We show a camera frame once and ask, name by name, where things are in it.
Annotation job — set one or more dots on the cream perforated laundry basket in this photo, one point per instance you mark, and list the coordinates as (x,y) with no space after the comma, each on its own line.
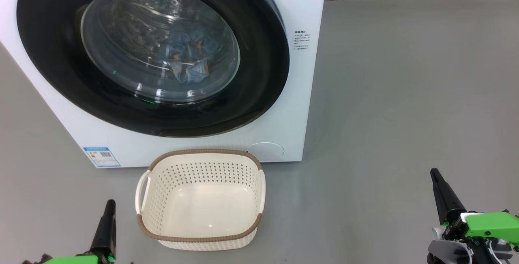
(202,211)

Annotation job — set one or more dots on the stainless steel washer drum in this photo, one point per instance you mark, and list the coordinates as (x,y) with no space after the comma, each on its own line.
(121,24)

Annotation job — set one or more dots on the blue energy label sticker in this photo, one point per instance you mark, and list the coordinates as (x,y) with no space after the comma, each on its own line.
(101,157)

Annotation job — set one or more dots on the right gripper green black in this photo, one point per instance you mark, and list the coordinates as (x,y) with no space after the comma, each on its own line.
(492,225)

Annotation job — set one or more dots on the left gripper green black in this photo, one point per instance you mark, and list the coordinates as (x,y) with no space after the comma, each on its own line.
(73,260)

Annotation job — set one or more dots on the black round glass washer door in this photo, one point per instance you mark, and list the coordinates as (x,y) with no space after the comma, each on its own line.
(48,53)

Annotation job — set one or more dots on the small printed warning text label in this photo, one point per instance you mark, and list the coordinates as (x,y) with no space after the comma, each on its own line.
(302,40)

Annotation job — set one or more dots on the white front-load washing machine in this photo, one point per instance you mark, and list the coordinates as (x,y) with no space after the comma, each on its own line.
(300,93)

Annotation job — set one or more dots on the round white filter cover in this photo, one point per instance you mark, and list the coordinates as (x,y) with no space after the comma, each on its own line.
(264,151)

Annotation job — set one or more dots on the blue cartoon print garment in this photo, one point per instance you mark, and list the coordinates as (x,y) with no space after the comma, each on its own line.
(194,41)

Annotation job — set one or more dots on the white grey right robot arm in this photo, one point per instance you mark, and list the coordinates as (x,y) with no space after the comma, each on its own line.
(448,252)

